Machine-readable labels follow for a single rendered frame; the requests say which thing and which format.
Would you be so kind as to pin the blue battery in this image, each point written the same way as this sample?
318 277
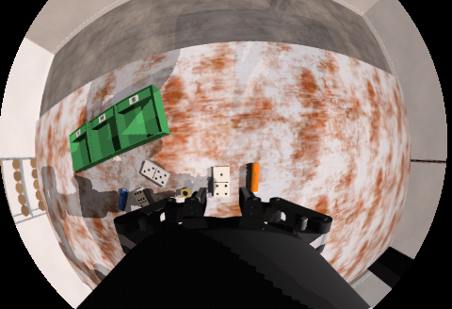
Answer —
122 200

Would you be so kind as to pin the green rack of three bins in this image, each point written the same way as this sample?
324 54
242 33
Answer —
137 125

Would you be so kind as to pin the orange aa battery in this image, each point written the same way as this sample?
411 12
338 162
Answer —
254 177

